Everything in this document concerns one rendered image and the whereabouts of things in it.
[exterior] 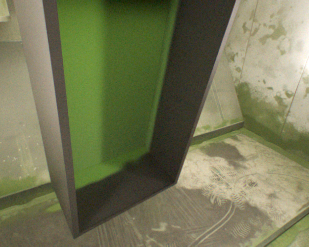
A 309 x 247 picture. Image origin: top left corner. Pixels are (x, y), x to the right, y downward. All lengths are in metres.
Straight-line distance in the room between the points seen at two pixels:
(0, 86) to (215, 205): 1.83
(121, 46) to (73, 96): 0.30
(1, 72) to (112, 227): 1.38
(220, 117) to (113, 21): 1.96
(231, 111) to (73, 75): 2.16
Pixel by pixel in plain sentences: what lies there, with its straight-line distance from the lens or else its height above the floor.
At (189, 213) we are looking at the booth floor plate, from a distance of 1.76.
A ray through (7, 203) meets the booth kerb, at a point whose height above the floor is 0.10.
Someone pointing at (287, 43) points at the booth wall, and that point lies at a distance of 2.57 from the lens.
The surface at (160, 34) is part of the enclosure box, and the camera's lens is 1.12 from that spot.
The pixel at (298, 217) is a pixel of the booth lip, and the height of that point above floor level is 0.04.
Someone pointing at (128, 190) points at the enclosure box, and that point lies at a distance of 1.26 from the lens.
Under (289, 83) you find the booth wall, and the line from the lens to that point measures 2.56.
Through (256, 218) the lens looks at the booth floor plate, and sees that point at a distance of 1.88.
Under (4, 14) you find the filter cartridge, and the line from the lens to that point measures 1.79.
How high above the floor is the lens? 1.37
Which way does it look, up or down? 28 degrees down
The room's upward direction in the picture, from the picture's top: 2 degrees clockwise
